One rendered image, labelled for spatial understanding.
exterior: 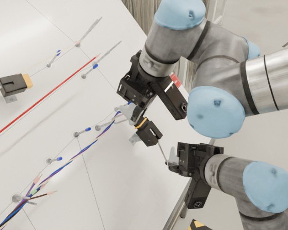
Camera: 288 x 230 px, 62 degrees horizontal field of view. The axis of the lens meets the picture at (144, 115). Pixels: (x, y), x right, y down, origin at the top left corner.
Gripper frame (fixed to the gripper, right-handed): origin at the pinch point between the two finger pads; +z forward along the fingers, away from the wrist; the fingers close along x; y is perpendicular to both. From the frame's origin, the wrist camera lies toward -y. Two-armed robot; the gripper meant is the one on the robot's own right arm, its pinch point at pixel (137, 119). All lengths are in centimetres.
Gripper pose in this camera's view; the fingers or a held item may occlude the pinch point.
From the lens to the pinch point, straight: 67.0
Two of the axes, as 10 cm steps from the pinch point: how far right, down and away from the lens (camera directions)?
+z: -2.9, 5.3, 8.0
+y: -8.0, -6.0, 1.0
